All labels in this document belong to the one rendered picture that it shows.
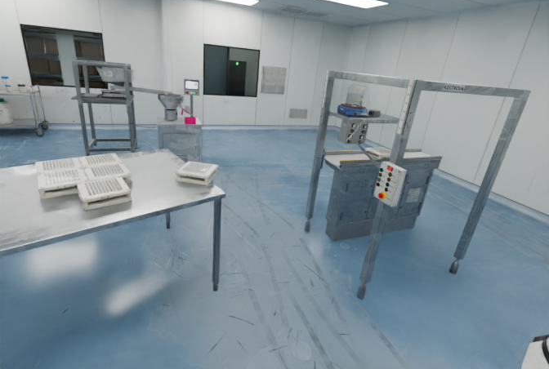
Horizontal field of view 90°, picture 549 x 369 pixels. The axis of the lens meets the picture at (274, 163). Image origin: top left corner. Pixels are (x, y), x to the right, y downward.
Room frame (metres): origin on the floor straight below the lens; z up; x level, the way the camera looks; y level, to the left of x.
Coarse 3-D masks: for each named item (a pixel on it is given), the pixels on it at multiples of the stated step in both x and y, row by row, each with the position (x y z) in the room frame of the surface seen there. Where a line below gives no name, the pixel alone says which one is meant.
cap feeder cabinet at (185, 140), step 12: (168, 120) 4.14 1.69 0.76; (180, 120) 4.22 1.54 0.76; (168, 132) 3.89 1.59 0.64; (180, 132) 3.96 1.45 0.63; (192, 132) 4.03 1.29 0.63; (168, 144) 3.89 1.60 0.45; (180, 144) 3.95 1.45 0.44; (192, 144) 4.02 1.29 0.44; (180, 156) 3.95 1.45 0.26; (192, 156) 4.02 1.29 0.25
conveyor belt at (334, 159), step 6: (330, 156) 2.63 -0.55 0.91; (336, 156) 2.65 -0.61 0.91; (342, 156) 2.67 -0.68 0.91; (348, 156) 2.69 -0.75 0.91; (354, 156) 2.71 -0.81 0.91; (360, 156) 2.73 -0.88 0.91; (366, 156) 2.75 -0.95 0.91; (408, 156) 2.91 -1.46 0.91; (414, 156) 2.94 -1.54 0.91; (420, 156) 2.96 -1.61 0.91; (426, 156) 2.99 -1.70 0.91; (432, 156) 3.01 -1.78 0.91; (330, 162) 2.54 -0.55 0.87; (336, 162) 2.46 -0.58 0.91; (372, 162) 2.56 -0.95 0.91; (378, 162) 2.59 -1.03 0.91
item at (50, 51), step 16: (32, 32) 5.58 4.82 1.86; (48, 32) 5.68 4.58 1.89; (64, 32) 5.78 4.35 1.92; (80, 32) 5.89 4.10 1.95; (32, 48) 5.56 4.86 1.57; (48, 48) 5.66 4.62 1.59; (64, 48) 5.76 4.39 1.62; (80, 48) 5.87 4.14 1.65; (96, 48) 5.99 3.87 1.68; (32, 64) 5.54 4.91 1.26; (48, 64) 5.64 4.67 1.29; (64, 64) 5.74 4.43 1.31; (32, 80) 5.52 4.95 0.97; (48, 80) 5.62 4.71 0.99; (64, 80) 5.73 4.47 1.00; (80, 80) 5.84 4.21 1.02; (96, 80) 5.96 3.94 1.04
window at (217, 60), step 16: (208, 48) 6.88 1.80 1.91; (224, 48) 7.03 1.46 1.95; (240, 48) 7.18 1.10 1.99; (208, 64) 6.89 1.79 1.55; (224, 64) 7.03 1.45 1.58; (240, 64) 7.19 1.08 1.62; (256, 64) 7.35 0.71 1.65; (208, 80) 6.89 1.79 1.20; (224, 80) 7.04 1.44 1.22; (240, 80) 7.20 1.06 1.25; (256, 80) 7.36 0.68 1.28; (256, 96) 7.37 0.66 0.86
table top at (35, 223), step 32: (128, 160) 2.11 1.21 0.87; (160, 160) 2.18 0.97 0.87; (0, 192) 1.42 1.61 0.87; (32, 192) 1.46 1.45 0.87; (160, 192) 1.62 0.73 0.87; (192, 192) 1.66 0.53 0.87; (224, 192) 1.71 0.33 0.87; (0, 224) 1.13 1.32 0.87; (32, 224) 1.15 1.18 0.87; (64, 224) 1.18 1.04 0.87; (96, 224) 1.20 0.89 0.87; (0, 256) 0.94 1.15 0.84
